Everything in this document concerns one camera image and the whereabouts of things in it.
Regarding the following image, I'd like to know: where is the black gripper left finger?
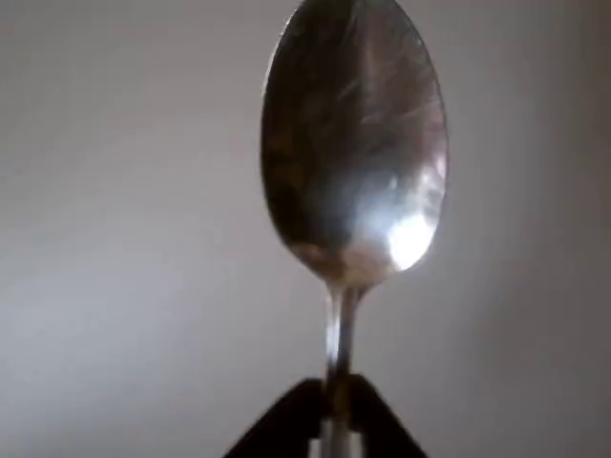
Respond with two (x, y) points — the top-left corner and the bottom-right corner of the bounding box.
(221, 378), (331, 458)

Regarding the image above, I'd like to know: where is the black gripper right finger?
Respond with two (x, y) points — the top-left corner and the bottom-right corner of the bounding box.
(342, 374), (427, 458)

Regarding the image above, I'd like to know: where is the silver metal spoon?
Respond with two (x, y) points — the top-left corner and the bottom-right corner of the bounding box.
(259, 0), (451, 458)

